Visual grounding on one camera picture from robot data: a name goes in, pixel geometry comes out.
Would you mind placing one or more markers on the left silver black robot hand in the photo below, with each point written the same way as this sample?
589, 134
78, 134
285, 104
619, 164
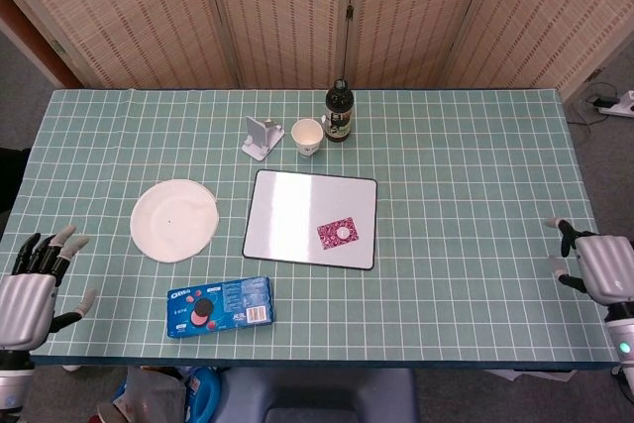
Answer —
22, 304

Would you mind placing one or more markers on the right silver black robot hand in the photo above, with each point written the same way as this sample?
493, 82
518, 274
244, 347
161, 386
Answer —
606, 269

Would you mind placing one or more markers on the small white cap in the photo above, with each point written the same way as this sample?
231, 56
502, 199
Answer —
342, 233

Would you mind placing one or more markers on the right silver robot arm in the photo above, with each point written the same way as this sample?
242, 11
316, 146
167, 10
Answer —
623, 339

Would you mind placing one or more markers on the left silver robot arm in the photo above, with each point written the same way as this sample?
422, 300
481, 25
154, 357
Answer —
12, 383

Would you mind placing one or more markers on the white board black frame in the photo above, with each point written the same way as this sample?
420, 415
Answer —
287, 215

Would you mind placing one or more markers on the white power strip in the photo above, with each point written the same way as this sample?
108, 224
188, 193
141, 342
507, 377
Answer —
621, 106

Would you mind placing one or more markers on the plastic bag with items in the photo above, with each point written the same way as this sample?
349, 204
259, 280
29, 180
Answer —
158, 395

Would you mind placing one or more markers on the green grid tablecloth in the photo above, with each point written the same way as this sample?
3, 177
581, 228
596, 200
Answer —
470, 170

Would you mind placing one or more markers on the white paper plate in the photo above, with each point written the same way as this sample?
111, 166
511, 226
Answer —
173, 222

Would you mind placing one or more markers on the blue Oreo cookie box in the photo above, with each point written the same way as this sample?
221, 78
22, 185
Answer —
223, 306

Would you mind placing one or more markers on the white folding phone stand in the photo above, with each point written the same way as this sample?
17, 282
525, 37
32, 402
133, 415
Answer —
260, 138

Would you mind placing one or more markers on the blue-grey chair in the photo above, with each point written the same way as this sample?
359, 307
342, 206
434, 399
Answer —
317, 393

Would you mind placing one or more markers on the dark tea bottle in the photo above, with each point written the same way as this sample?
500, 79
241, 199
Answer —
338, 116

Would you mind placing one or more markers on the white paper cup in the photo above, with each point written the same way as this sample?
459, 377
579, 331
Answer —
307, 138

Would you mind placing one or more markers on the bamboo folding screen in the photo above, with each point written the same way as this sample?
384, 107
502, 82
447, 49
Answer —
277, 17

